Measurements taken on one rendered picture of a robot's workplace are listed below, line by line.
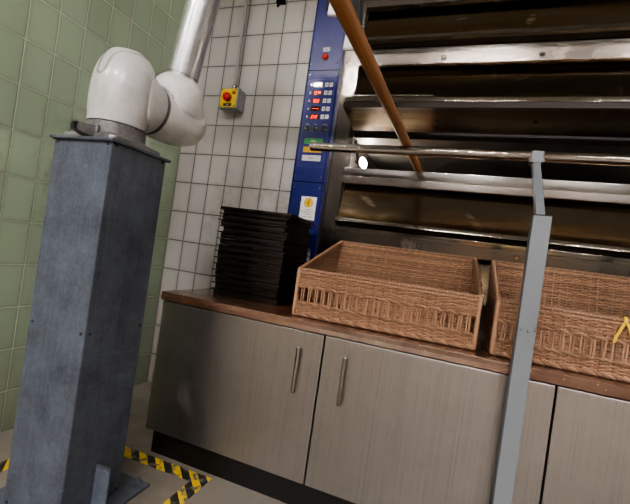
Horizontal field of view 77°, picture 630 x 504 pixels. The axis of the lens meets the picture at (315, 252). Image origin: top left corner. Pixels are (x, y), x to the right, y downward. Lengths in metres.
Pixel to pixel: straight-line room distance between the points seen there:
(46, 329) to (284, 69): 1.47
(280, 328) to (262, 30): 1.50
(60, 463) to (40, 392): 0.19
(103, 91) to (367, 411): 1.13
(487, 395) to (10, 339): 1.56
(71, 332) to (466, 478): 1.08
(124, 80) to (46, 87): 0.56
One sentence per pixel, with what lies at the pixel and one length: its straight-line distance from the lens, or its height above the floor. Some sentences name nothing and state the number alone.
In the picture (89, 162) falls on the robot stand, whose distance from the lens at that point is 1.19.
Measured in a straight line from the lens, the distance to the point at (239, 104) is 2.05.
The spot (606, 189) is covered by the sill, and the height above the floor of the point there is 1.16.
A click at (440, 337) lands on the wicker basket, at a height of 0.60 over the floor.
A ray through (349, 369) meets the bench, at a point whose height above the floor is 0.47.
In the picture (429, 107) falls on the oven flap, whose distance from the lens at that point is 1.64.
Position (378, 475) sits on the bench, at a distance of 1.27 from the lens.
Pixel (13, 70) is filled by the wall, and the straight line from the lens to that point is 1.72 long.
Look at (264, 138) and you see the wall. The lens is 1.98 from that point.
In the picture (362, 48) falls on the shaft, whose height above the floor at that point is 1.17.
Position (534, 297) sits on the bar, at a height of 0.75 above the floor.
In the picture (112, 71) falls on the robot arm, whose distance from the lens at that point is 1.27.
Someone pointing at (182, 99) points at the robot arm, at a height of 1.20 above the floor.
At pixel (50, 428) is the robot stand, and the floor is 0.24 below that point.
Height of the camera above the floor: 0.79
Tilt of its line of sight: level
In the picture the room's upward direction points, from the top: 8 degrees clockwise
